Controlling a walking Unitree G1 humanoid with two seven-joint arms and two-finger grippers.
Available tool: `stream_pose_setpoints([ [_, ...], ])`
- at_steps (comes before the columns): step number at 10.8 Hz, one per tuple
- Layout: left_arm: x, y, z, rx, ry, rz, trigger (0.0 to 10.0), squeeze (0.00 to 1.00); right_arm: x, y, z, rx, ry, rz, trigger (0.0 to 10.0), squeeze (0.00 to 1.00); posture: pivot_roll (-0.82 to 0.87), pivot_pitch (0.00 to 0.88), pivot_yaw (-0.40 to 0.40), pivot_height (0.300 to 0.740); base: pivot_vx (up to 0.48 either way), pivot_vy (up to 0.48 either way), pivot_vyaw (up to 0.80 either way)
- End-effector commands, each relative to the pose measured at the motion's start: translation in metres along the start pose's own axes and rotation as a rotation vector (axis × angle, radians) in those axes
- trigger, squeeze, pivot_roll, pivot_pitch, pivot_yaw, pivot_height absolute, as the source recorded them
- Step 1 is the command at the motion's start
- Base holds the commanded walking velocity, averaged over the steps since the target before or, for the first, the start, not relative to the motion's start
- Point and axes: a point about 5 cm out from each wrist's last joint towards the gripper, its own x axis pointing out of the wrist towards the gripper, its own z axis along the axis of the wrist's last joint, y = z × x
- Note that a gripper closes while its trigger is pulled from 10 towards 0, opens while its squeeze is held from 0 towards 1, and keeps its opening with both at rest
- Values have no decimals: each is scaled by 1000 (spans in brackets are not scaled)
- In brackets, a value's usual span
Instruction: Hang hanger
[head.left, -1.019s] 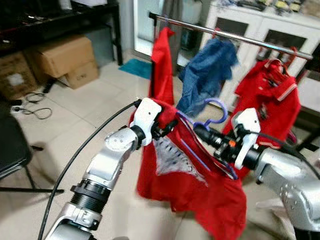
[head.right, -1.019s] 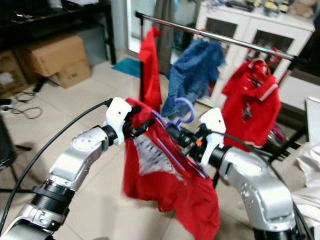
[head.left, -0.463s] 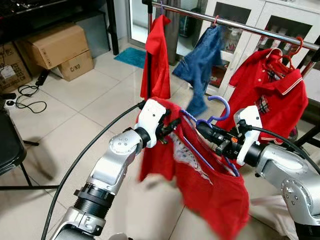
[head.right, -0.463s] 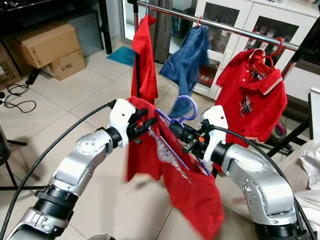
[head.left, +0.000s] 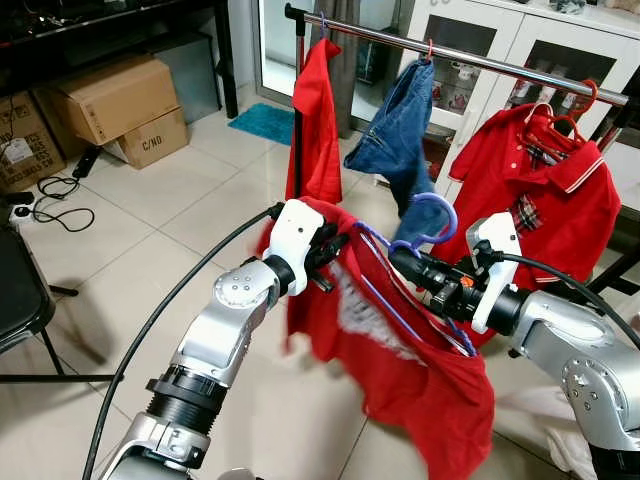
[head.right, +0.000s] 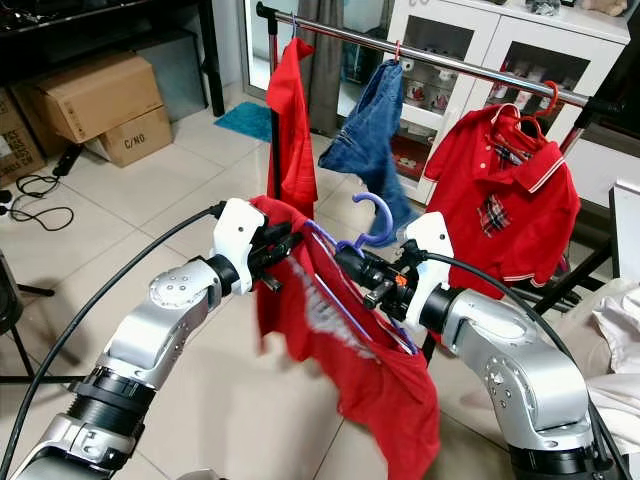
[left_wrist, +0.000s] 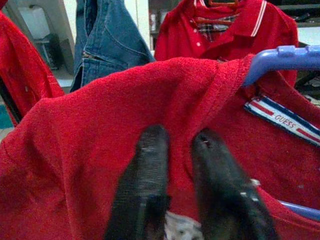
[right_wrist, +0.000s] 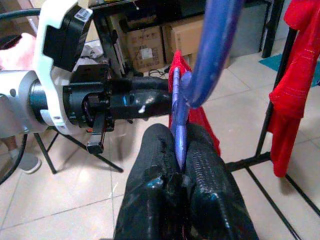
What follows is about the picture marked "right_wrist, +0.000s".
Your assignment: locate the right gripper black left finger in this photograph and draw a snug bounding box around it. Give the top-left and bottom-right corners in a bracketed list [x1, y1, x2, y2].
[113, 123, 182, 240]

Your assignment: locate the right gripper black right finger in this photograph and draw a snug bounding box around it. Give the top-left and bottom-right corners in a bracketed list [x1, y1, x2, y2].
[181, 123, 260, 240]

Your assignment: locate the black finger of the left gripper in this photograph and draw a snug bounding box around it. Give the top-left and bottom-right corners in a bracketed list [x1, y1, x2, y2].
[109, 76, 171, 94]
[109, 89, 174, 120]

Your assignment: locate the plain red garment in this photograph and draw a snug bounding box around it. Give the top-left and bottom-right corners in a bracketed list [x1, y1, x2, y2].
[167, 49, 222, 156]

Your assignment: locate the blue plastic hanger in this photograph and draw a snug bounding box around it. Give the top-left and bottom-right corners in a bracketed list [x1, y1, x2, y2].
[169, 0, 246, 173]

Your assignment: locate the cardboard box with white label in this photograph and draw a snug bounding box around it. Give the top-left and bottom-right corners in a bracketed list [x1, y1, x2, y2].
[124, 25, 168, 74]

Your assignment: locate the white crumpled bag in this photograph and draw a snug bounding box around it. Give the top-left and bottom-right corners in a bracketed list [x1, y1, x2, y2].
[81, 39, 105, 61]

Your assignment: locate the black metal clothes rack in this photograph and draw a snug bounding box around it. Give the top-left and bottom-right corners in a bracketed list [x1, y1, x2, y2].
[224, 24, 320, 240]

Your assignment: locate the black folding chair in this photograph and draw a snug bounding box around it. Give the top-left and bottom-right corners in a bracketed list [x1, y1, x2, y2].
[33, 126, 125, 175]

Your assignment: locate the person in pink clothes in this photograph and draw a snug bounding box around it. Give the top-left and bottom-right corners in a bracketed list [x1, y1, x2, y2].
[0, 31, 39, 158]

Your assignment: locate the grey slip-on shoe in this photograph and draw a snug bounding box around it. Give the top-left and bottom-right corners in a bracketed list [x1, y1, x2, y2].
[9, 149, 42, 175]

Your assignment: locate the red shirt with thin stripes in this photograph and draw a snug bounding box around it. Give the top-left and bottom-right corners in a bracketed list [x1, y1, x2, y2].
[267, 0, 320, 179]

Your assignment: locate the black floor cable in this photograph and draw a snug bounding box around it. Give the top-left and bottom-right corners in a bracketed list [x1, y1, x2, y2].
[148, 65, 171, 79]

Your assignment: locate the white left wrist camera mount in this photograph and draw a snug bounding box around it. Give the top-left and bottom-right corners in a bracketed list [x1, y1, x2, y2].
[31, 0, 94, 136]

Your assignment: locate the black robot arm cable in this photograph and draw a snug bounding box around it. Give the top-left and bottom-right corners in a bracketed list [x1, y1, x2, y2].
[0, 8, 42, 20]
[0, 133, 29, 186]

